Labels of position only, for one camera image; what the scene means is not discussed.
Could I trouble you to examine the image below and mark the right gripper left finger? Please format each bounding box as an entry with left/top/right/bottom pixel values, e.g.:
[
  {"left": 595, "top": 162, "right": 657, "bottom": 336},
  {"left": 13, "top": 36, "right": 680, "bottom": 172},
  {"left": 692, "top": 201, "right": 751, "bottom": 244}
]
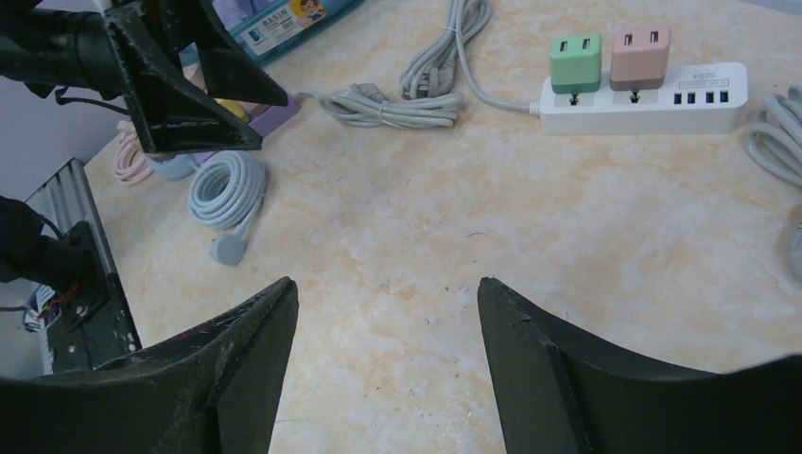
[{"left": 1, "top": 277, "right": 299, "bottom": 453}]

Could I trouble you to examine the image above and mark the purple power strip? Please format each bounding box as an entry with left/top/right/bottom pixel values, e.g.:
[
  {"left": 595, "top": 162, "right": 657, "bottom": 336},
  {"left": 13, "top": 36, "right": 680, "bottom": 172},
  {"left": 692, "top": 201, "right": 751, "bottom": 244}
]
[{"left": 248, "top": 95, "right": 300, "bottom": 138}]

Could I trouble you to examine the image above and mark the green plug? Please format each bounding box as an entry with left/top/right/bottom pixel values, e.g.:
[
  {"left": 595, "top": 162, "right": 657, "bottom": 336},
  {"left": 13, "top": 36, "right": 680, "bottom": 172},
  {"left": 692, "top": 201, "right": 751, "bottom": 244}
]
[{"left": 549, "top": 33, "right": 602, "bottom": 95}]

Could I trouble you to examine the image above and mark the blue round socket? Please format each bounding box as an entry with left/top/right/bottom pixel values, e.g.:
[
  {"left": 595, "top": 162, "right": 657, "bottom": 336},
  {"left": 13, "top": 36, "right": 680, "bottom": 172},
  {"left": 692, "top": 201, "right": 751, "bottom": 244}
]
[{"left": 146, "top": 154, "right": 198, "bottom": 182}]

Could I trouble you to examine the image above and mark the yellow plug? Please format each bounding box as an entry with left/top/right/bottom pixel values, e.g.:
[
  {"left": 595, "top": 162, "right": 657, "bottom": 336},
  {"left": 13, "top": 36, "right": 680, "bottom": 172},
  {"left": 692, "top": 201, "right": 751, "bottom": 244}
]
[{"left": 216, "top": 98, "right": 251, "bottom": 123}]

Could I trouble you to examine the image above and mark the light blue coiled cable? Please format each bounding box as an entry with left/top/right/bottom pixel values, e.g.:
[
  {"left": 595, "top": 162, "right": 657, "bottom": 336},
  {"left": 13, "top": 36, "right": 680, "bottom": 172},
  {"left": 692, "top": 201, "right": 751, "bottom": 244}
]
[{"left": 187, "top": 149, "right": 270, "bottom": 268}]

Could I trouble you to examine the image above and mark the teal plastic basin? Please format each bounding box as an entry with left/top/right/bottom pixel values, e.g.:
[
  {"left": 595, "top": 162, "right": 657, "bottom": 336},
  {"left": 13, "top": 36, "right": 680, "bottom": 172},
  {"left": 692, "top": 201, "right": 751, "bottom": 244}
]
[{"left": 212, "top": 0, "right": 361, "bottom": 62}]

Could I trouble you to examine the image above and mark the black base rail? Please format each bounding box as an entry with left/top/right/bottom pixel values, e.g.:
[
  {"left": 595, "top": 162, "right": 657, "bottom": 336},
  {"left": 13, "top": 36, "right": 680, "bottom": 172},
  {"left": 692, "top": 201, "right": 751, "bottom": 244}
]
[{"left": 24, "top": 159, "right": 142, "bottom": 375}]

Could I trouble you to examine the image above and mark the grey coiled cable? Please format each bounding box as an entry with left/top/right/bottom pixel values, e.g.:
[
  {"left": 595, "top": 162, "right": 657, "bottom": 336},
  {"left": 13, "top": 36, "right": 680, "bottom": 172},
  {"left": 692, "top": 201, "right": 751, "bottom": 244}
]
[{"left": 294, "top": 0, "right": 497, "bottom": 131}]

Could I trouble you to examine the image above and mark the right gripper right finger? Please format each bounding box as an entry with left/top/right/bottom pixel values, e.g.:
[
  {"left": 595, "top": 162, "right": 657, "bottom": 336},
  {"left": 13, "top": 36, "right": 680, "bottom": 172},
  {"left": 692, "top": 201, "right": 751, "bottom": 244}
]
[{"left": 478, "top": 277, "right": 801, "bottom": 453}]

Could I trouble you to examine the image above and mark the pink coiled cable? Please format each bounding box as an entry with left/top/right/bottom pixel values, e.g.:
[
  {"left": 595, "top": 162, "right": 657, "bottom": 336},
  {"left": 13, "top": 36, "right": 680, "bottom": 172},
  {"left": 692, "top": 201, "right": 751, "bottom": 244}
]
[{"left": 113, "top": 118, "right": 157, "bottom": 186}]

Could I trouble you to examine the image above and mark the white power strip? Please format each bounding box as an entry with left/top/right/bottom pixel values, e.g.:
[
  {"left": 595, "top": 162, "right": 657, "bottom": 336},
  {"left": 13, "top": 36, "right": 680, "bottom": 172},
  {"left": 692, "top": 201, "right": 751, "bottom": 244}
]
[{"left": 538, "top": 62, "right": 749, "bottom": 136}]

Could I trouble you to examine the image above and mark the pink plug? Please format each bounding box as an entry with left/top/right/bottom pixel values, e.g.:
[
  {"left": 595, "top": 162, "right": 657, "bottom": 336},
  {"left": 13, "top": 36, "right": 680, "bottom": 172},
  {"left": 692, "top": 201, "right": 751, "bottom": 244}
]
[{"left": 609, "top": 25, "right": 671, "bottom": 91}]

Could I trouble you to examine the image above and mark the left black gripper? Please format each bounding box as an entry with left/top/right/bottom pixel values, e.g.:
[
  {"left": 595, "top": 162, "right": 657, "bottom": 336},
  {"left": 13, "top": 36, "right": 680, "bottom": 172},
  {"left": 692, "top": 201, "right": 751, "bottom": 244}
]
[{"left": 1, "top": 1, "right": 262, "bottom": 154}]

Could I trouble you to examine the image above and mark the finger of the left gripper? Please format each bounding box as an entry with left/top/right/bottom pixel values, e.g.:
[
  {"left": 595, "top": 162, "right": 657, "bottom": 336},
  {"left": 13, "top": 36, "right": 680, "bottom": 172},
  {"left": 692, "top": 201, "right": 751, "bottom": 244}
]
[{"left": 176, "top": 0, "right": 288, "bottom": 106}]

